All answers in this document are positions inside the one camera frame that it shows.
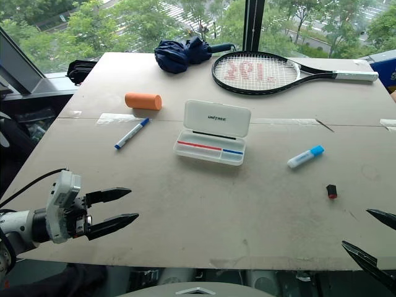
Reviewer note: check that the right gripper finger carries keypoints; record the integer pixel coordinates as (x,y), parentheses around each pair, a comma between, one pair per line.
(386,218)
(368,261)

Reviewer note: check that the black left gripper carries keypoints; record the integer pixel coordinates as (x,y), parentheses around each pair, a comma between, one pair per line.
(77,218)

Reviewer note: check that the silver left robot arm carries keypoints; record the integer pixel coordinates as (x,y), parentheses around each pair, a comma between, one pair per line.
(15,224)

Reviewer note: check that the white clear pencil case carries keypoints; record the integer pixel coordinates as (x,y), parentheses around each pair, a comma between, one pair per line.
(216,119)

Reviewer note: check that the small black red stamp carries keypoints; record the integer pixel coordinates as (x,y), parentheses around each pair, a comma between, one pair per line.
(331,190)

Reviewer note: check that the blue and white marker pen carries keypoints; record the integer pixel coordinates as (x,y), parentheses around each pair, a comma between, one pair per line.
(131,133)

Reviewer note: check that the clear tape strip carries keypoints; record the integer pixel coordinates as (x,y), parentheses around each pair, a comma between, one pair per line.
(114,118)

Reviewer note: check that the blue and white highlighter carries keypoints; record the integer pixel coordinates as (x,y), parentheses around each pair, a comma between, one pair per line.
(304,157)

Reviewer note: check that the orange foam cylinder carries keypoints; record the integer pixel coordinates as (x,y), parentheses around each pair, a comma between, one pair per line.
(142,101)

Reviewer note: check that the black bag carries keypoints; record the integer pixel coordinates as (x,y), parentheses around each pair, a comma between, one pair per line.
(81,71)

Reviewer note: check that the blue printed box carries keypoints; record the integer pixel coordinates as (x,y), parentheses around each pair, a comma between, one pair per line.
(383,71)

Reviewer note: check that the black and white tennis racket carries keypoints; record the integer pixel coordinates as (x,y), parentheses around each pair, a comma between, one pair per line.
(318,72)

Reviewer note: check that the grey slanted panel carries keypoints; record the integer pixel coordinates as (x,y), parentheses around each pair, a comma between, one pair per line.
(21,68)

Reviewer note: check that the navy blue folded umbrella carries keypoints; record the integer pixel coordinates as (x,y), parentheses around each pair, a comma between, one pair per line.
(176,55)

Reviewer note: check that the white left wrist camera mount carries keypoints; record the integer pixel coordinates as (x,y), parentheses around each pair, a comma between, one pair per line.
(62,198)

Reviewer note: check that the black window frame post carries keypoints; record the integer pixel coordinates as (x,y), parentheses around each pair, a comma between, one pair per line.
(253,24)

